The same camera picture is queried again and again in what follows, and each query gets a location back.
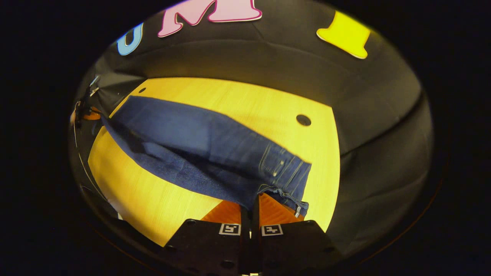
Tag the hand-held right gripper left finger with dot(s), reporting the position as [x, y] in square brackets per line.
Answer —
[215, 245]

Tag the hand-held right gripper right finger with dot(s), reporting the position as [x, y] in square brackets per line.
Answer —
[291, 245]

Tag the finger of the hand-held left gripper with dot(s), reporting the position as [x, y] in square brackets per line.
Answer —
[92, 114]

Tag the blue jeans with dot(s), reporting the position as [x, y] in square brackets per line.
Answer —
[199, 145]

